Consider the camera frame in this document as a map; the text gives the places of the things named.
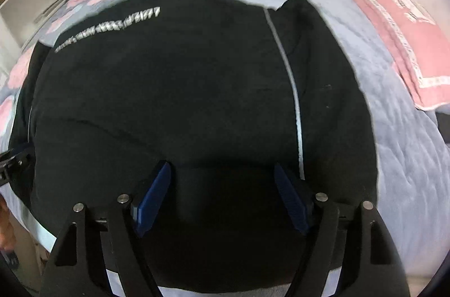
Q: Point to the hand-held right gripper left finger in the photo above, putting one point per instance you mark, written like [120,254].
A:
[154,198]

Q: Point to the black jacket with grey piping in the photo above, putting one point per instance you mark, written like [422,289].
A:
[175,89]

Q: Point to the person's left forearm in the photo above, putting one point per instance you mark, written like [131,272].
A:
[6,223]

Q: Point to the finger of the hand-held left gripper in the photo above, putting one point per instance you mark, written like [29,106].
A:
[16,160]

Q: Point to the pink pillow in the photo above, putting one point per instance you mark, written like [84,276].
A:
[393,19]

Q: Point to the grey blanket with pink flowers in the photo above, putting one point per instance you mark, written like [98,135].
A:
[386,128]

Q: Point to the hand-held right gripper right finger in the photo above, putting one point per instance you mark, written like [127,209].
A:
[291,198]

